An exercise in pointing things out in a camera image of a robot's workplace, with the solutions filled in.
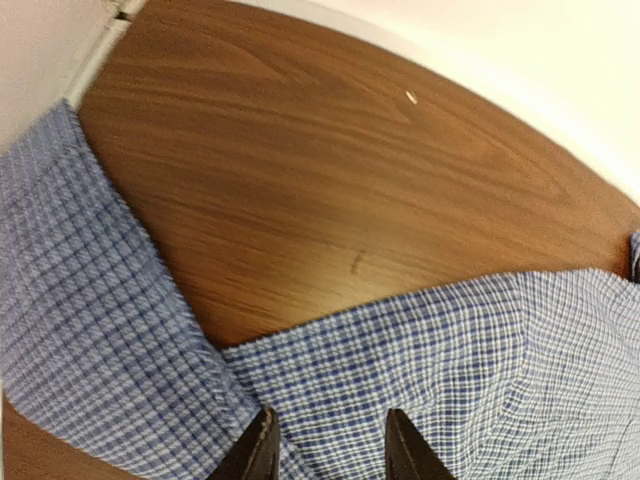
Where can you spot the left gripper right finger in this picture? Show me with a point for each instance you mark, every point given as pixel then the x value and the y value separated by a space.
pixel 408 455

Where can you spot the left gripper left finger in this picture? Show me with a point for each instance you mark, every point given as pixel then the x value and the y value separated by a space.
pixel 256 453

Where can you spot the blue checked long sleeve shirt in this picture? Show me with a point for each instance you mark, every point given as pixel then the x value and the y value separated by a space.
pixel 527 375

